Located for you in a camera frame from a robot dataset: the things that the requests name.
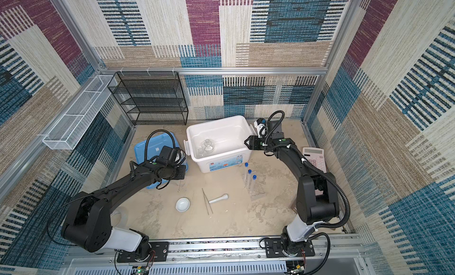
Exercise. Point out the white mesh wall basket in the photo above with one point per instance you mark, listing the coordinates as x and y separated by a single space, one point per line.
72 126

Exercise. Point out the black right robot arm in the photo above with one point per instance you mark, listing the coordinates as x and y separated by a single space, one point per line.
320 201

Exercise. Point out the white ceramic pestle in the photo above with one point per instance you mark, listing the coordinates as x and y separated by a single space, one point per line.
222 197

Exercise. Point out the white plastic storage bin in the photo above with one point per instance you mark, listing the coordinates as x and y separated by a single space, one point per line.
228 135

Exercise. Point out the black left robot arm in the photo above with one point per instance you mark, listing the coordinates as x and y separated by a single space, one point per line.
87 223

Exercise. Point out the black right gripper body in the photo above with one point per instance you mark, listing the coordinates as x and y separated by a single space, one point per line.
265 145

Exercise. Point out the black wire shelf rack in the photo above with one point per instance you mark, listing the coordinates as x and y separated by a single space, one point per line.
149 98

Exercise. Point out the metal tweezers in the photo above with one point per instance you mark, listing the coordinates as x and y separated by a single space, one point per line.
207 204

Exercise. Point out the pink calculator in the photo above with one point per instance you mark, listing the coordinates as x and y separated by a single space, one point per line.
316 157

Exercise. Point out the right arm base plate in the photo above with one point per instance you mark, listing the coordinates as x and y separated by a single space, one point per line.
278 248

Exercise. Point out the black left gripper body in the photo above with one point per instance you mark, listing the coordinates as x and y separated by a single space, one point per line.
178 172

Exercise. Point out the small glass beaker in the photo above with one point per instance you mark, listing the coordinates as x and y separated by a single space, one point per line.
201 153

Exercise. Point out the glass flask with stopper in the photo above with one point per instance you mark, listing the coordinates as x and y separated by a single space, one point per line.
207 146

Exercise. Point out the clear tape roll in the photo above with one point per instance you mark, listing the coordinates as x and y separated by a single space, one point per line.
119 217

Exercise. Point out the white ceramic mortar bowl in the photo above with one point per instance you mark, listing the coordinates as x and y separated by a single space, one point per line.
182 205

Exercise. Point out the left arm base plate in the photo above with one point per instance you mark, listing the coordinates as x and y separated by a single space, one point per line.
146 253

